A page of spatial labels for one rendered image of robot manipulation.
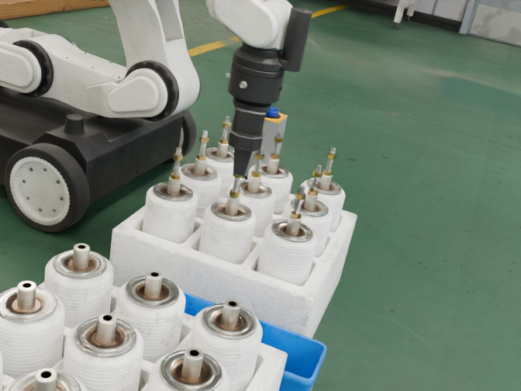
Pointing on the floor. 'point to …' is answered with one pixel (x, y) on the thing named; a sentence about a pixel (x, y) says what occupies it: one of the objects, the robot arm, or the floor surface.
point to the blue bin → (314, 351)
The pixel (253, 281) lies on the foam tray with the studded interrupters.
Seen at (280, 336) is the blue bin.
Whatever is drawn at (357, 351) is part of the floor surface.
